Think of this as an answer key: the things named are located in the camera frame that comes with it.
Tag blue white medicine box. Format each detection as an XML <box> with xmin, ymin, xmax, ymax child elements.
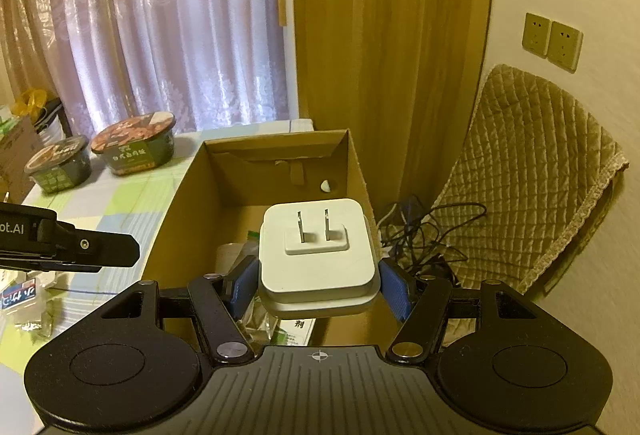
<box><xmin>1</xmin><ymin>279</ymin><xmax>37</xmax><ymax>311</ymax></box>

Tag white power adapter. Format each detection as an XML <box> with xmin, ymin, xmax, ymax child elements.
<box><xmin>258</xmin><ymin>199</ymin><xmax>381</xmax><ymax>320</ymax></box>

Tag cardboard box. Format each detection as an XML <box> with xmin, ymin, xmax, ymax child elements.
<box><xmin>143</xmin><ymin>130</ymin><xmax>399</xmax><ymax>349</ymax></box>

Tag rectangular green noodle bowl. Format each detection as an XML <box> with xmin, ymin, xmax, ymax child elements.
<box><xmin>24</xmin><ymin>135</ymin><xmax>92</xmax><ymax>194</ymax></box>

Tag checkered tablecloth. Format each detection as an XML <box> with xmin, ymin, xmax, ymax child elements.
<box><xmin>0</xmin><ymin>116</ymin><xmax>314</xmax><ymax>435</ymax></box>

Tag round green noodle bowl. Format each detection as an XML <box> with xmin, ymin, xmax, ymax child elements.
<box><xmin>90</xmin><ymin>111</ymin><xmax>176</xmax><ymax>176</ymax></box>

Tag purple curtain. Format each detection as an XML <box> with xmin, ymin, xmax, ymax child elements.
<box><xmin>1</xmin><ymin>0</ymin><xmax>291</xmax><ymax>136</ymax></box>

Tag brown curtain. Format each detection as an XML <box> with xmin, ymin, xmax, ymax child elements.
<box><xmin>293</xmin><ymin>0</ymin><xmax>491</xmax><ymax>214</ymax></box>

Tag black cables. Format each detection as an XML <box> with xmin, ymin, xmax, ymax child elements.
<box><xmin>376</xmin><ymin>193</ymin><xmax>490</xmax><ymax>276</ymax></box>

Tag wall socket pair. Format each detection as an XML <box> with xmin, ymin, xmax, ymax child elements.
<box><xmin>522</xmin><ymin>12</ymin><xmax>584</xmax><ymax>73</ymax></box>

